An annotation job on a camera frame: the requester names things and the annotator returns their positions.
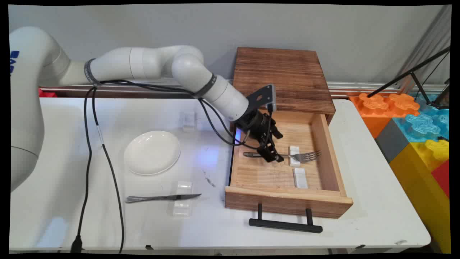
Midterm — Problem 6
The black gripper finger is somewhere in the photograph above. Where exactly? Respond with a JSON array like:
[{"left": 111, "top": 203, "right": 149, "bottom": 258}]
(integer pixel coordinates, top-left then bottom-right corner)
[
  {"left": 257, "top": 138, "right": 284, "bottom": 163},
  {"left": 270, "top": 122, "right": 284, "bottom": 140}
]

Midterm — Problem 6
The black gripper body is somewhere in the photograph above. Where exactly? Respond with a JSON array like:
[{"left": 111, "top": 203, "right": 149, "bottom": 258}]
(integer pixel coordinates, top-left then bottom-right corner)
[{"left": 235, "top": 110, "right": 278, "bottom": 144}]

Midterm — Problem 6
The steel table knife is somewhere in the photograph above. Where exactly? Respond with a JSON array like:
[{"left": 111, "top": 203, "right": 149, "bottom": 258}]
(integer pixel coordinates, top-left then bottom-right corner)
[{"left": 125, "top": 194, "right": 202, "bottom": 203}]

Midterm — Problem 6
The steel fork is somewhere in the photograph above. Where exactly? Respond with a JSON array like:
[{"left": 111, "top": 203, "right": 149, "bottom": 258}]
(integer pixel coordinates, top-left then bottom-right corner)
[{"left": 243, "top": 150, "right": 321, "bottom": 163}]

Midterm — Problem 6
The light wooden drawer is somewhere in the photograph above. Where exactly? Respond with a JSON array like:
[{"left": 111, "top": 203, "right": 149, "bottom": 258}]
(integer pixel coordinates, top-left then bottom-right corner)
[{"left": 225, "top": 110, "right": 354, "bottom": 219}]

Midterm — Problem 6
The dark wooden cabinet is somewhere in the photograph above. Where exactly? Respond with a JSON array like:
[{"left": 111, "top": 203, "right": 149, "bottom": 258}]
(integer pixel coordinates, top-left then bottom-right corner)
[{"left": 230, "top": 47, "right": 336, "bottom": 124}]

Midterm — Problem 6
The orange foam block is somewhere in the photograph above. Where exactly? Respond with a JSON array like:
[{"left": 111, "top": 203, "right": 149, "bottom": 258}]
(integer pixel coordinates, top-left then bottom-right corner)
[{"left": 349, "top": 93, "right": 421, "bottom": 139}]

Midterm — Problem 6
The white round plate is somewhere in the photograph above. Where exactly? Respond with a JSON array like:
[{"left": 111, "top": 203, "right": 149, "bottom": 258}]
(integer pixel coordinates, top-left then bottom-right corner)
[{"left": 124, "top": 130, "right": 181, "bottom": 176}]

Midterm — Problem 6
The grey foam block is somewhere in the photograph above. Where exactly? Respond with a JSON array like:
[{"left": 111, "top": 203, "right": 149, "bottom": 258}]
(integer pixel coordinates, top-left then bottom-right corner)
[{"left": 375, "top": 119, "right": 410, "bottom": 163}]

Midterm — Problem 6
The black metal stand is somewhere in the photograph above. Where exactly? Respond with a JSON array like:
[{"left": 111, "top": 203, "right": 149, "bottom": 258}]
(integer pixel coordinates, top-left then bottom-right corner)
[{"left": 367, "top": 47, "right": 451, "bottom": 110}]

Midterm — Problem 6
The brown wooden back board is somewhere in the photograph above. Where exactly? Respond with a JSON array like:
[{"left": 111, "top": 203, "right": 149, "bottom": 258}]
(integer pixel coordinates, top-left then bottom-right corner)
[{"left": 40, "top": 87, "right": 234, "bottom": 99}]

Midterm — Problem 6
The blue foam block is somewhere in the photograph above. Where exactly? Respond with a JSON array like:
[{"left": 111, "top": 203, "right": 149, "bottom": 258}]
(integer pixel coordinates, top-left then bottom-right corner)
[{"left": 394, "top": 94, "right": 450, "bottom": 144}]

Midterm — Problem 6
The large red foam block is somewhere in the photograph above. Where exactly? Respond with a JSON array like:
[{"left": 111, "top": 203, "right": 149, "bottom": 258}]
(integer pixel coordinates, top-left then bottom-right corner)
[{"left": 431, "top": 159, "right": 450, "bottom": 198}]

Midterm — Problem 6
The grey fabric curtain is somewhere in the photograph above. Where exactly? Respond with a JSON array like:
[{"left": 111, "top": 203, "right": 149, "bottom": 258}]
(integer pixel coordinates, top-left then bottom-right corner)
[{"left": 399, "top": 5, "right": 451, "bottom": 94}]

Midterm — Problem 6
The wrist camera on grey bracket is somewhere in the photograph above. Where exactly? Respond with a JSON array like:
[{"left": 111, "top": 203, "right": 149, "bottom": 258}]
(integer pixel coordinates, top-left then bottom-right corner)
[{"left": 246, "top": 85, "right": 277, "bottom": 112}]

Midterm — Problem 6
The grey arm strap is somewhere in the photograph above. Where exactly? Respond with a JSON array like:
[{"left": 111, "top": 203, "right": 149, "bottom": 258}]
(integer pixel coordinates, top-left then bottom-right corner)
[
  {"left": 84, "top": 58, "right": 102, "bottom": 87},
  {"left": 192, "top": 74, "right": 217, "bottom": 99}
]

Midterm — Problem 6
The black drawer handle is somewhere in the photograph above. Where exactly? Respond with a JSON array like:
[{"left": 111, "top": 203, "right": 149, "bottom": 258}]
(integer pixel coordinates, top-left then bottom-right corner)
[{"left": 249, "top": 203, "right": 323, "bottom": 233}]

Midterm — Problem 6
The aluminium rail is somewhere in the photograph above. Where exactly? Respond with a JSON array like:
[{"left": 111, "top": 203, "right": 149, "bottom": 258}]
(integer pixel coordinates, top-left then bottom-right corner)
[{"left": 40, "top": 79, "right": 446, "bottom": 97}]

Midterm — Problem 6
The black cable with white band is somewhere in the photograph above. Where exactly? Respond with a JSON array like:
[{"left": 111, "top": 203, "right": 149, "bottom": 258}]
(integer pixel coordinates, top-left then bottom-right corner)
[{"left": 92, "top": 79, "right": 273, "bottom": 254}]

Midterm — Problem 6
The thick black cable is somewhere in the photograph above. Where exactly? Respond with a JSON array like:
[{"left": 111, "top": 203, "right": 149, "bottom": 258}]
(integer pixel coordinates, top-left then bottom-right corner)
[{"left": 70, "top": 79, "right": 273, "bottom": 253}]

